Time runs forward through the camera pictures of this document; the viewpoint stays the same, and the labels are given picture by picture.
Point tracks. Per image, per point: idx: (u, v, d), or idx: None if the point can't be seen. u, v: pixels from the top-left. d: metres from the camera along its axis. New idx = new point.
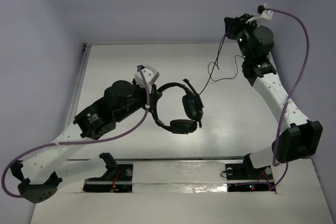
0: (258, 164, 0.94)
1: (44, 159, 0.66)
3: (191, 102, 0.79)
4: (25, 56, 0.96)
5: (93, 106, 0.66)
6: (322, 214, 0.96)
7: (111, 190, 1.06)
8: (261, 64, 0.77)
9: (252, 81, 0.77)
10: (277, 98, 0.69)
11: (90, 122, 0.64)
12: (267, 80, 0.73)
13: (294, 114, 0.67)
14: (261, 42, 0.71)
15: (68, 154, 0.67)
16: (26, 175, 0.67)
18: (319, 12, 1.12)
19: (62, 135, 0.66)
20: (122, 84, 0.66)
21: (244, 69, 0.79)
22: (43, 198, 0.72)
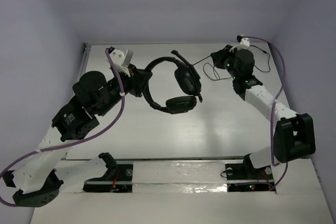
0: (258, 164, 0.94)
1: (30, 169, 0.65)
3: (185, 73, 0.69)
4: (25, 58, 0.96)
5: (67, 105, 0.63)
6: (322, 214, 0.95)
7: (111, 190, 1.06)
8: (249, 81, 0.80)
9: (244, 96, 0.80)
10: (265, 101, 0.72)
11: (67, 123, 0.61)
12: (254, 89, 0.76)
13: (283, 111, 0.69)
14: (243, 60, 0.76)
15: (54, 157, 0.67)
16: (18, 185, 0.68)
18: (321, 10, 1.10)
19: (43, 141, 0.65)
20: (90, 75, 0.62)
21: (235, 88, 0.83)
22: (46, 201, 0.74)
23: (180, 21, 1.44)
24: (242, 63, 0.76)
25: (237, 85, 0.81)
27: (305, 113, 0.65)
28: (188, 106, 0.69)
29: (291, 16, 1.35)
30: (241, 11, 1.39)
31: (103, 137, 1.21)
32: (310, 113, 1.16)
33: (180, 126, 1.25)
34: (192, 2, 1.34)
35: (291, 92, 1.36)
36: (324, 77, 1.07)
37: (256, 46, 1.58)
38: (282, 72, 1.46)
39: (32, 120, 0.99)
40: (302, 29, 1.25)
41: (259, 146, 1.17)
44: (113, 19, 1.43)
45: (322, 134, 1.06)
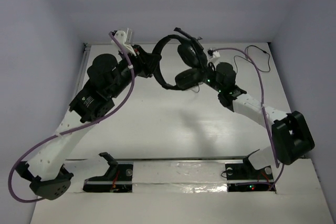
0: (258, 165, 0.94)
1: (50, 153, 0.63)
3: (188, 48, 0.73)
4: (24, 58, 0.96)
5: (82, 90, 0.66)
6: (322, 214, 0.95)
7: (111, 190, 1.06)
8: (233, 91, 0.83)
9: (232, 107, 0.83)
10: (254, 107, 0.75)
11: (87, 105, 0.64)
12: (241, 99, 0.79)
13: (275, 113, 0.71)
14: (225, 74, 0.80)
15: (74, 140, 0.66)
16: (35, 174, 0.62)
18: (321, 10, 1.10)
19: (62, 124, 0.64)
20: (101, 59, 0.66)
21: (222, 101, 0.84)
22: (60, 194, 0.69)
23: (180, 21, 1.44)
24: (224, 76, 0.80)
25: (223, 97, 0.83)
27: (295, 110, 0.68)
28: (196, 81, 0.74)
29: (291, 16, 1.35)
30: (241, 11, 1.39)
31: (103, 137, 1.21)
32: (310, 113, 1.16)
33: (181, 126, 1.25)
34: (192, 2, 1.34)
35: (291, 92, 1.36)
36: (324, 77, 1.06)
37: (256, 46, 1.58)
38: (282, 72, 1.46)
39: (32, 120, 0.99)
40: (302, 29, 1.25)
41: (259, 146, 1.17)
44: (114, 19, 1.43)
45: (322, 134, 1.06)
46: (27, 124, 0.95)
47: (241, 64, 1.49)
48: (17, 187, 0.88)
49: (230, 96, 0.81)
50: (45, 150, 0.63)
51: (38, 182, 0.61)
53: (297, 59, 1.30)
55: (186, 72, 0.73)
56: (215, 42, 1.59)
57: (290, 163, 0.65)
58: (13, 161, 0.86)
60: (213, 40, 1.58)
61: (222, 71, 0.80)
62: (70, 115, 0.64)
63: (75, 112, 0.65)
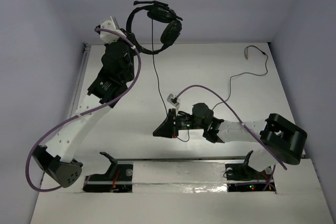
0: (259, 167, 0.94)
1: (69, 135, 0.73)
3: (158, 9, 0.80)
4: (25, 59, 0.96)
5: (100, 76, 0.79)
6: (321, 214, 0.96)
7: (111, 190, 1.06)
8: (214, 126, 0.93)
9: (220, 140, 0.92)
10: (237, 129, 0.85)
11: (106, 88, 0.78)
12: (222, 129, 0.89)
13: (255, 125, 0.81)
14: (205, 116, 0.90)
15: (90, 124, 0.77)
16: (53, 154, 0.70)
18: (320, 11, 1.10)
19: (81, 107, 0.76)
20: (114, 48, 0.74)
21: (209, 139, 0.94)
22: (71, 181, 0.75)
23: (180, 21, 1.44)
24: (205, 118, 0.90)
25: (210, 135, 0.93)
27: (270, 114, 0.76)
28: (178, 30, 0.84)
29: (291, 16, 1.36)
30: (241, 11, 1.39)
31: (103, 137, 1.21)
32: (311, 113, 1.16)
33: None
34: (192, 3, 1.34)
35: (291, 92, 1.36)
36: (324, 77, 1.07)
37: (256, 46, 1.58)
38: (282, 72, 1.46)
39: (32, 119, 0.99)
40: (301, 30, 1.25)
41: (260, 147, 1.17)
44: None
45: (322, 134, 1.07)
46: (26, 123, 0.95)
47: (240, 64, 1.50)
48: (18, 187, 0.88)
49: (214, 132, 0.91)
50: (64, 132, 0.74)
51: (58, 160, 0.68)
53: (297, 59, 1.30)
55: (166, 29, 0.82)
56: (215, 43, 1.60)
57: (299, 163, 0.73)
58: (13, 161, 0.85)
60: (214, 39, 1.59)
61: (199, 114, 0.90)
62: (87, 98, 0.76)
63: (93, 95, 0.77)
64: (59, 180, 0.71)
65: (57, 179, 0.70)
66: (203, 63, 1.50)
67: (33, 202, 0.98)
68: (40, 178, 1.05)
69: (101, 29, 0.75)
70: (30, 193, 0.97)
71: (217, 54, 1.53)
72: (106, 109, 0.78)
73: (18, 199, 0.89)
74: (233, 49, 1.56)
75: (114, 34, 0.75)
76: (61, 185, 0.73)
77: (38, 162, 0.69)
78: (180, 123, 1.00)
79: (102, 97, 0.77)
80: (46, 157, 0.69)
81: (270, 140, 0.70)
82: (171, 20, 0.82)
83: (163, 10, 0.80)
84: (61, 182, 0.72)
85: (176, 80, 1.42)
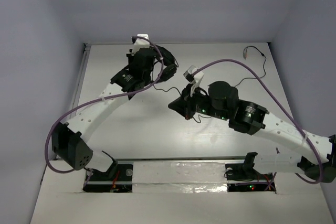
0: (264, 170, 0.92)
1: (91, 114, 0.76)
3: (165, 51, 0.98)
4: (25, 59, 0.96)
5: (122, 72, 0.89)
6: (321, 214, 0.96)
7: (111, 190, 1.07)
8: (247, 112, 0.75)
9: (252, 130, 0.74)
10: (297, 139, 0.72)
11: (128, 80, 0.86)
12: (272, 127, 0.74)
13: (319, 144, 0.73)
14: (226, 98, 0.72)
15: (110, 109, 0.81)
16: (75, 130, 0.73)
18: (319, 11, 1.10)
19: (104, 93, 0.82)
20: (144, 50, 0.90)
21: (239, 128, 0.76)
22: (81, 164, 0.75)
23: (180, 21, 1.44)
24: (227, 99, 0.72)
25: (239, 123, 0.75)
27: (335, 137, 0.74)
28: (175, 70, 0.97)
29: (291, 16, 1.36)
30: (241, 11, 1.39)
31: (103, 137, 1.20)
32: (311, 113, 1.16)
33: (181, 126, 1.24)
34: (191, 3, 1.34)
35: (291, 92, 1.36)
36: (324, 77, 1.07)
37: (256, 46, 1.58)
38: (282, 72, 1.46)
39: (31, 119, 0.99)
40: (301, 30, 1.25)
41: (259, 146, 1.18)
44: (114, 19, 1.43)
45: (321, 134, 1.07)
46: (26, 123, 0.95)
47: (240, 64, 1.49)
48: (18, 187, 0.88)
49: (247, 119, 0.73)
50: (86, 113, 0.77)
51: (79, 136, 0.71)
53: (297, 60, 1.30)
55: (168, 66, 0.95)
56: (215, 43, 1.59)
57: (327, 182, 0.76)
58: (13, 160, 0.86)
60: (214, 40, 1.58)
61: (218, 96, 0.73)
62: (111, 86, 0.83)
63: (115, 84, 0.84)
64: (74, 159, 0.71)
65: (74, 156, 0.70)
66: (203, 63, 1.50)
67: (33, 203, 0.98)
68: (40, 178, 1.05)
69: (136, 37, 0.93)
70: (30, 193, 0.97)
71: (217, 55, 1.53)
72: (125, 98, 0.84)
73: (18, 199, 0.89)
74: (233, 49, 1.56)
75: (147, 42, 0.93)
76: (73, 166, 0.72)
77: (58, 137, 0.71)
78: (194, 105, 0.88)
79: (123, 87, 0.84)
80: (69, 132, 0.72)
81: None
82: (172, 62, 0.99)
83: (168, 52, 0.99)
84: (75, 162, 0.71)
85: (176, 81, 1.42)
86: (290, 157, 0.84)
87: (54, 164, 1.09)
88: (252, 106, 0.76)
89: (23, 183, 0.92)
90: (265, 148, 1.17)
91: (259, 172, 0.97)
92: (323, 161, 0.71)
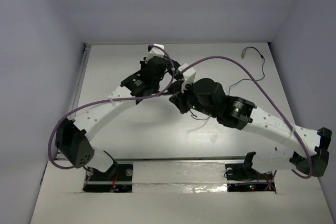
0: (263, 170, 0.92)
1: (97, 114, 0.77)
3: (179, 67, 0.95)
4: (25, 59, 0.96)
5: (133, 76, 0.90)
6: (321, 213, 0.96)
7: (111, 190, 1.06)
8: (235, 106, 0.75)
9: (241, 125, 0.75)
10: (284, 132, 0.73)
11: (139, 84, 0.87)
12: (260, 120, 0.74)
13: (306, 136, 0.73)
14: (210, 94, 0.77)
15: (117, 111, 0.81)
16: (80, 127, 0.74)
18: (319, 11, 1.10)
19: (113, 95, 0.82)
20: (158, 58, 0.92)
21: (226, 124, 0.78)
22: (82, 162, 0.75)
23: (180, 21, 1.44)
24: (210, 95, 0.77)
25: (227, 118, 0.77)
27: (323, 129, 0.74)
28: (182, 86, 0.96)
29: (291, 16, 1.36)
30: (241, 10, 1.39)
31: (103, 137, 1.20)
32: (311, 113, 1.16)
33: (181, 126, 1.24)
34: (192, 3, 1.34)
35: (291, 92, 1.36)
36: (324, 77, 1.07)
37: (256, 46, 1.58)
38: (282, 72, 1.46)
39: (31, 119, 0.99)
40: (301, 30, 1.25)
41: (259, 147, 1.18)
44: (114, 19, 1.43)
45: None
46: (25, 123, 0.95)
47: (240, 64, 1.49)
48: (18, 187, 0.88)
49: (233, 114, 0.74)
50: (93, 112, 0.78)
51: (84, 134, 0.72)
53: (297, 60, 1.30)
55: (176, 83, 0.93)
56: (215, 43, 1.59)
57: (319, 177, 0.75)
58: (13, 160, 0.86)
60: (214, 40, 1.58)
61: (203, 92, 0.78)
62: (120, 89, 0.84)
63: (125, 87, 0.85)
64: (76, 155, 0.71)
65: (76, 153, 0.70)
66: (203, 63, 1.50)
67: (33, 203, 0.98)
68: (40, 178, 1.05)
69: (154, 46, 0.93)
70: (30, 193, 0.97)
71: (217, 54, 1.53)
72: (132, 103, 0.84)
73: (18, 199, 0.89)
74: (234, 49, 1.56)
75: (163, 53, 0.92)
76: (74, 163, 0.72)
77: (63, 132, 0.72)
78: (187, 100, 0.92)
79: (132, 90, 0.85)
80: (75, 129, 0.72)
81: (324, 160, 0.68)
82: None
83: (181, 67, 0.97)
84: (76, 159, 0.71)
85: None
86: (283, 153, 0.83)
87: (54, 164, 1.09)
88: (240, 102, 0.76)
89: (23, 183, 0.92)
90: (265, 148, 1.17)
91: (259, 172, 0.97)
92: (311, 153, 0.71)
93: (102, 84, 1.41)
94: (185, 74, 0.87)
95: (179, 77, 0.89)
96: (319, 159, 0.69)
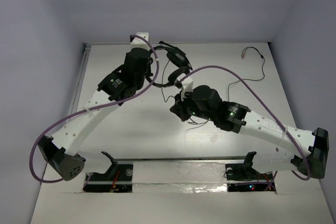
0: (264, 169, 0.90)
1: (75, 128, 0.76)
3: (176, 52, 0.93)
4: (25, 59, 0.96)
5: (112, 75, 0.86)
6: (321, 214, 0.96)
7: (111, 190, 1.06)
8: (230, 110, 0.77)
9: (236, 129, 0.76)
10: (277, 134, 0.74)
11: (117, 84, 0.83)
12: (253, 123, 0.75)
13: (301, 136, 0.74)
14: (207, 99, 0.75)
15: (96, 120, 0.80)
16: (59, 146, 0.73)
18: (319, 11, 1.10)
19: (90, 103, 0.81)
20: (137, 51, 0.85)
21: (221, 127, 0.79)
22: (72, 174, 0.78)
23: (180, 21, 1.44)
24: (207, 100, 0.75)
25: (222, 121, 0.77)
27: (317, 129, 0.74)
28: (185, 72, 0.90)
29: (291, 17, 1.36)
30: (240, 11, 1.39)
31: (103, 137, 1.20)
32: (311, 113, 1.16)
33: (180, 126, 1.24)
34: (192, 3, 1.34)
35: (291, 92, 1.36)
36: (324, 77, 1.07)
37: (257, 46, 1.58)
38: (282, 72, 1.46)
39: (31, 119, 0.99)
40: (301, 30, 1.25)
41: (259, 147, 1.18)
44: (114, 19, 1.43)
45: None
46: (25, 123, 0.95)
47: (240, 64, 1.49)
48: (17, 187, 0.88)
49: (229, 118, 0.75)
50: (71, 126, 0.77)
51: (62, 153, 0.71)
53: (297, 60, 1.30)
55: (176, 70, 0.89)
56: (215, 43, 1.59)
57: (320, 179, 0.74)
58: (13, 161, 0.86)
60: (214, 40, 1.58)
61: (199, 97, 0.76)
62: (98, 95, 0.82)
63: (103, 92, 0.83)
64: (62, 172, 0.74)
65: (61, 170, 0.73)
66: (203, 63, 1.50)
67: (33, 203, 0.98)
68: None
69: (134, 35, 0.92)
70: (30, 193, 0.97)
71: (217, 54, 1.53)
72: (114, 107, 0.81)
73: (18, 199, 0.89)
74: (234, 49, 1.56)
75: (145, 42, 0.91)
76: (63, 177, 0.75)
77: (43, 152, 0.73)
78: (187, 108, 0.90)
79: (111, 94, 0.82)
80: (53, 148, 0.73)
81: (321, 160, 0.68)
82: (185, 64, 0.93)
83: (178, 53, 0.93)
84: (64, 173, 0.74)
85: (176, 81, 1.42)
86: (285, 155, 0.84)
87: None
88: (235, 106, 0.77)
89: (23, 183, 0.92)
90: (265, 149, 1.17)
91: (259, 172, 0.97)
92: (305, 153, 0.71)
93: None
94: (184, 82, 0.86)
95: (179, 87, 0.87)
96: (312, 157, 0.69)
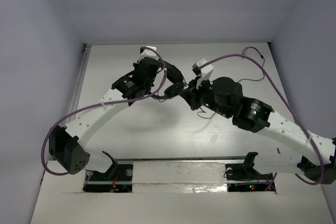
0: (265, 170, 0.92)
1: (90, 119, 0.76)
3: (174, 70, 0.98)
4: (25, 59, 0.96)
5: (124, 77, 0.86)
6: (322, 214, 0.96)
7: (111, 190, 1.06)
8: (252, 108, 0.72)
9: (256, 128, 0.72)
10: (301, 140, 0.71)
11: (129, 86, 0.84)
12: (276, 125, 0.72)
13: (322, 145, 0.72)
14: (230, 94, 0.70)
15: (108, 115, 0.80)
16: (72, 134, 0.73)
18: (319, 11, 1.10)
19: (104, 98, 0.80)
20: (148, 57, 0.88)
21: (240, 125, 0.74)
22: (76, 168, 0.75)
23: (181, 21, 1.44)
24: (230, 95, 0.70)
25: (242, 119, 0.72)
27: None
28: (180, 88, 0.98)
29: (291, 17, 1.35)
30: (240, 10, 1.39)
31: (103, 136, 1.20)
32: (311, 114, 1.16)
33: (181, 126, 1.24)
34: (191, 3, 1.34)
35: (291, 93, 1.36)
36: (324, 77, 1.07)
37: (257, 46, 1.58)
38: (282, 72, 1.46)
39: (31, 119, 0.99)
40: (301, 30, 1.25)
41: (260, 147, 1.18)
44: (114, 19, 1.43)
45: (321, 134, 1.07)
46: (25, 123, 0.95)
47: (240, 64, 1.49)
48: (18, 187, 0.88)
49: (250, 116, 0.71)
50: (85, 117, 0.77)
51: (75, 141, 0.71)
53: (297, 59, 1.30)
55: (172, 86, 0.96)
56: (215, 43, 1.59)
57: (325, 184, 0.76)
58: (13, 161, 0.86)
60: (214, 40, 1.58)
61: (223, 91, 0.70)
62: (112, 92, 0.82)
63: (116, 89, 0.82)
64: (70, 163, 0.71)
65: (70, 161, 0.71)
66: None
67: (33, 203, 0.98)
68: (40, 178, 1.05)
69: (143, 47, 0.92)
70: (30, 193, 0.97)
71: (217, 55, 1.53)
72: (124, 105, 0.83)
73: (18, 199, 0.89)
74: (234, 49, 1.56)
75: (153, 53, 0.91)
76: (68, 170, 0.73)
77: (54, 141, 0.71)
78: (199, 98, 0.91)
79: (124, 92, 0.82)
80: (65, 136, 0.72)
81: None
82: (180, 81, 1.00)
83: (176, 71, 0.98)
84: (70, 166, 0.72)
85: None
86: (290, 158, 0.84)
87: (54, 164, 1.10)
88: (256, 103, 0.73)
89: (23, 183, 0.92)
90: (265, 149, 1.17)
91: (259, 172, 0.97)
92: (325, 162, 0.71)
93: (103, 85, 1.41)
94: (202, 70, 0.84)
95: (197, 73, 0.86)
96: (333, 169, 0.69)
